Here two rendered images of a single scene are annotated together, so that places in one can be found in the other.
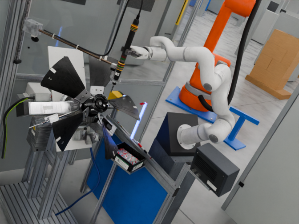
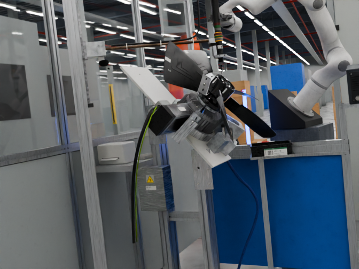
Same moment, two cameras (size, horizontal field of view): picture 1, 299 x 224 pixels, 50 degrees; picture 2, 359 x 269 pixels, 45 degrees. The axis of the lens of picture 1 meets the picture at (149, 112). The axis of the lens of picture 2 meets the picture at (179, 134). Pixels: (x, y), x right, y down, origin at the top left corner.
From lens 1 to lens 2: 1.47 m
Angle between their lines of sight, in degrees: 25
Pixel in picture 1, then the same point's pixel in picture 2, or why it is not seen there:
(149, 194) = (317, 181)
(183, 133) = (298, 100)
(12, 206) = not seen: outside the picture
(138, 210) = (314, 215)
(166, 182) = (331, 145)
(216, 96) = (323, 18)
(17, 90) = not seen: hidden behind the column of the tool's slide
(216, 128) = (340, 54)
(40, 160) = (169, 232)
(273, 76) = not seen: hidden behind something
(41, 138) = (166, 186)
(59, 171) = (211, 215)
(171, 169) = (319, 138)
